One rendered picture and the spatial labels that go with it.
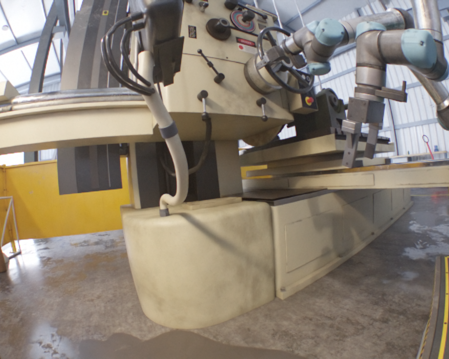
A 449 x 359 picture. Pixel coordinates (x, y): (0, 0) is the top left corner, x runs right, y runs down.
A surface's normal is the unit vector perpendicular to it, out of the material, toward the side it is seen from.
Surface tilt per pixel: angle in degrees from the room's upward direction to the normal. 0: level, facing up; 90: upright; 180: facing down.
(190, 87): 90
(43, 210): 90
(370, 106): 113
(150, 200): 90
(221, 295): 90
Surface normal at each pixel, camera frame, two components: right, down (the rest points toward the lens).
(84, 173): 0.48, -0.04
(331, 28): -0.14, 0.02
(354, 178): -0.87, 0.09
